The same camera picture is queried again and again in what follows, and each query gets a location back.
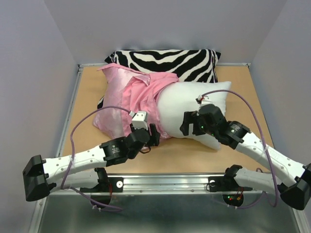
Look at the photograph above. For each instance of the aluminium mounting rail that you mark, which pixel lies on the aluminium mounting rail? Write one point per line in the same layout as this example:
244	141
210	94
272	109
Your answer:
166	184

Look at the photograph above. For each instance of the aluminium table frame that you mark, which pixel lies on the aluminium table frame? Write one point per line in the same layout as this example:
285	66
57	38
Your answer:
65	129

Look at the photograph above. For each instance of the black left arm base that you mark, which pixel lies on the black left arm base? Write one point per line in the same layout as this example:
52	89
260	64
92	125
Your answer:
107	185

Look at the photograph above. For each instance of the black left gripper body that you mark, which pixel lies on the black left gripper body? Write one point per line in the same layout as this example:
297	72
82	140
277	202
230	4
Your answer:
132	155

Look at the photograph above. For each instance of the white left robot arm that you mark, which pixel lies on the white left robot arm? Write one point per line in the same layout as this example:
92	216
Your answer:
40	175

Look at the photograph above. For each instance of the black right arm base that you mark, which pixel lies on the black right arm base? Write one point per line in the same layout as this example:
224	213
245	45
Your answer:
226	183

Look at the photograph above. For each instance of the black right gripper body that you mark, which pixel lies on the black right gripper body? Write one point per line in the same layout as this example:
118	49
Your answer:
199	126

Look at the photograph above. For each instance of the pink floral satin pillowcase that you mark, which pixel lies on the pink floral satin pillowcase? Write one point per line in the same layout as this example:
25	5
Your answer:
132	90

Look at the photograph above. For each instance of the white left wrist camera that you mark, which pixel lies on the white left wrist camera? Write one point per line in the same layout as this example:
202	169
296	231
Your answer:
139	120

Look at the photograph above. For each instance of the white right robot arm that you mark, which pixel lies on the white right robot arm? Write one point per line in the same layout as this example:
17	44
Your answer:
288	179

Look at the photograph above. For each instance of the zebra print pillow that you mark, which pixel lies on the zebra print pillow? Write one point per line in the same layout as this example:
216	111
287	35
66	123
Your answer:
188	65

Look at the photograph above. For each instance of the white pillow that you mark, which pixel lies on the white pillow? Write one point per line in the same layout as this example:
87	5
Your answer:
180	97

